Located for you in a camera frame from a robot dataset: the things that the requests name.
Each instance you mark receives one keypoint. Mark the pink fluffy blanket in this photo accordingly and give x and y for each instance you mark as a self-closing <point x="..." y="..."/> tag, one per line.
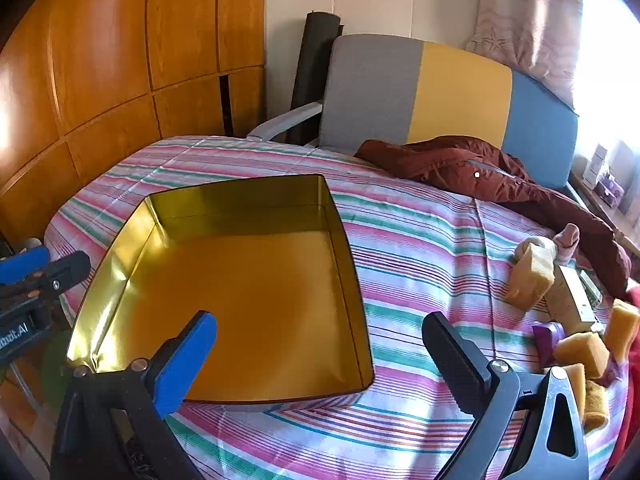
<point x="634" y="294"/>

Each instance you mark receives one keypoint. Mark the pink sock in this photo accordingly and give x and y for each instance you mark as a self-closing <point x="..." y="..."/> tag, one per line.
<point x="567" y="240"/>

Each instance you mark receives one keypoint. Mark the pink patterned curtain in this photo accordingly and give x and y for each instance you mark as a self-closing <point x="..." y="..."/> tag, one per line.
<point x="525" y="20"/>

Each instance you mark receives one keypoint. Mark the cream printed carton box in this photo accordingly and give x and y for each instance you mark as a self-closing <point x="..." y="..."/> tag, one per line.
<point x="570" y="300"/>

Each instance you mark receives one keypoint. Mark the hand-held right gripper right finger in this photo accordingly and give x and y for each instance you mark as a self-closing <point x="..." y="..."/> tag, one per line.
<point x="457" y="360"/>

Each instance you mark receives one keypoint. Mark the black rolled mat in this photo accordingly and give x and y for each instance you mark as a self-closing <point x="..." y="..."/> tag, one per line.
<point x="315" y="60"/>

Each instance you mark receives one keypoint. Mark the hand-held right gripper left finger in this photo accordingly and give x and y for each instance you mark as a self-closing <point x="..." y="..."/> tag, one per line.
<point x="192" y="355"/>

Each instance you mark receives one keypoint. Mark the purple tissue box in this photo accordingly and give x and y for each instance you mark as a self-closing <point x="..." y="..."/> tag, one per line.
<point x="612" y="190"/>

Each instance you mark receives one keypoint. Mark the white carton box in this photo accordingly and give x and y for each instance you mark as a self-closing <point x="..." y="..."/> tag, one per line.
<point x="596" y="162"/>

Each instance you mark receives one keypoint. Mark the striped bed blanket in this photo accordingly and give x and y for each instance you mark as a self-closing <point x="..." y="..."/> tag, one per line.
<point x="425" y="260"/>

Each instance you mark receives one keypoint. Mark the wooden desk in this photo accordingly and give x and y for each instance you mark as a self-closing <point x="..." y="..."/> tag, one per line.
<point x="605" y="220"/>

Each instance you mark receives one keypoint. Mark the green snack packet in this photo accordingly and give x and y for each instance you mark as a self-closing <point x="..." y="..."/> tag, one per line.
<point x="591" y="290"/>

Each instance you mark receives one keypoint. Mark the gold metal tin box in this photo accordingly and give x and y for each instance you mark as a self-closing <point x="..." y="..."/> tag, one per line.
<point x="240" y="300"/>

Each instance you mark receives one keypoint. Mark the purple plastic object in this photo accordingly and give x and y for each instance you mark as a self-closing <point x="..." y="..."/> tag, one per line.
<point x="614" y="372"/>
<point x="547" y="340"/>

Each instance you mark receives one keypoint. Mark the maroon padded jacket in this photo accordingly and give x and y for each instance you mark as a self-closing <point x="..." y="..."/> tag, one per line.
<point x="450" y="165"/>

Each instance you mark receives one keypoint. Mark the wooden wardrobe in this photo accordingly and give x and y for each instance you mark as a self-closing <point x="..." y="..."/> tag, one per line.
<point x="100" y="60"/>

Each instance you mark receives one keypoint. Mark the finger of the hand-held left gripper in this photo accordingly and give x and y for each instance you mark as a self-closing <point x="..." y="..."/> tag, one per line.
<point x="25" y="265"/>
<point x="65" y="270"/>

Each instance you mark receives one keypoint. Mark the window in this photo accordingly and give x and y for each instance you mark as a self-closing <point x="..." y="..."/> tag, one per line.
<point x="610" y="60"/>

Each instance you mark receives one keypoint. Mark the grey chair armrest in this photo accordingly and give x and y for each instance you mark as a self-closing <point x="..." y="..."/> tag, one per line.
<point x="290" y="117"/>

